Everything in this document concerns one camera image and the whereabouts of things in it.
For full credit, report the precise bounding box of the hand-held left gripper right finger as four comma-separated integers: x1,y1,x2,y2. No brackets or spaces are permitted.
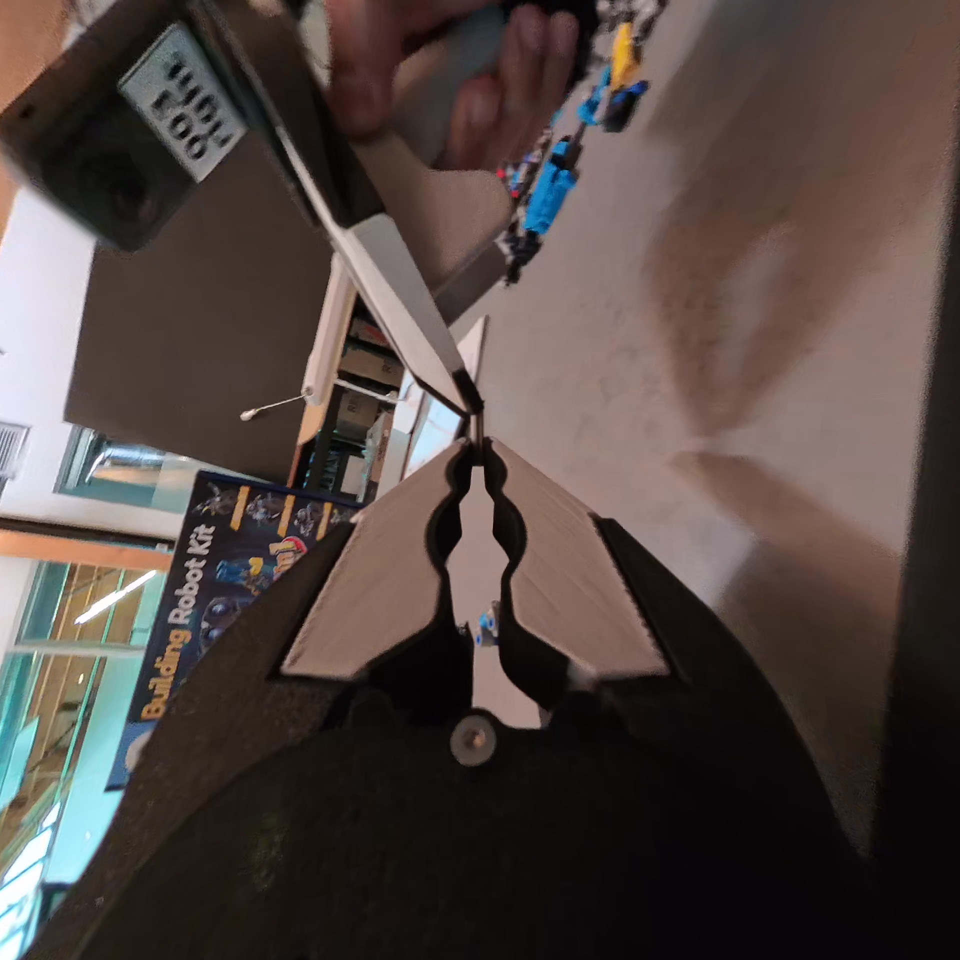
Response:
482,437,670,710

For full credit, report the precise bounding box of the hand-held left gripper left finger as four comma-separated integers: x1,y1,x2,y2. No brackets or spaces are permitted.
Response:
279,438,472,708

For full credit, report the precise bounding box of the dark blue toy set box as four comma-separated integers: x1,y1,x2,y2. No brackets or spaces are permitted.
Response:
105,471,363,790

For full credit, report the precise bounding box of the black partition panel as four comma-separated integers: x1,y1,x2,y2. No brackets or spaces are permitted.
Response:
63,127,355,483

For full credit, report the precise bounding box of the person's right hand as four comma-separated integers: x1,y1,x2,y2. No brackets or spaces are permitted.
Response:
326,0,584,174

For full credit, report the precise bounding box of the dark perforated panel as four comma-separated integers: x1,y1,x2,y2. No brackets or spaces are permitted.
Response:
870,150,960,960

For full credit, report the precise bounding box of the blue panel piece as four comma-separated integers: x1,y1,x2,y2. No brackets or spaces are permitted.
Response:
521,156,580,235

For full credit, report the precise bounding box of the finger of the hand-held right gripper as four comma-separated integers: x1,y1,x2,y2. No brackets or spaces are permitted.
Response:
332,214,486,419

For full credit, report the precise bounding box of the white laptop stand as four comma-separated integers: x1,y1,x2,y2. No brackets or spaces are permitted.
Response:
238,251,490,481

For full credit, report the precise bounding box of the pile of building pieces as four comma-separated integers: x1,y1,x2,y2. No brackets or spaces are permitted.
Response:
495,0,654,286

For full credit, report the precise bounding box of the grey desk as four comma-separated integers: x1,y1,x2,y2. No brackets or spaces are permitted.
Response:
375,0,960,864

